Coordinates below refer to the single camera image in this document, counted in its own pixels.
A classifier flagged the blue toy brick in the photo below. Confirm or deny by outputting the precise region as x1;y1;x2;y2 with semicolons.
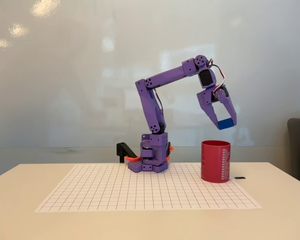
217;117;235;131

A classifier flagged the red cup white print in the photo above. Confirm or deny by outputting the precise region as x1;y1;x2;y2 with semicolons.
200;140;232;184

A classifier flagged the black clamp orange knob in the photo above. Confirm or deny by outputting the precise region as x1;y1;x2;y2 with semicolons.
164;141;175;162

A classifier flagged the dark grey chair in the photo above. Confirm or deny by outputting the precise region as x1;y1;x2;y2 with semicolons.
286;115;300;187

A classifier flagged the black clamp orange foot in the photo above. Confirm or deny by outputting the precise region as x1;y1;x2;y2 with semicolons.
115;141;141;164

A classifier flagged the white grid paper sheet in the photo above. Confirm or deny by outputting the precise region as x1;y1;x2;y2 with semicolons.
34;163;263;213

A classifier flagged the red white black servo cable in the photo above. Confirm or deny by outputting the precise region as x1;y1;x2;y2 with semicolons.
206;58;227;97

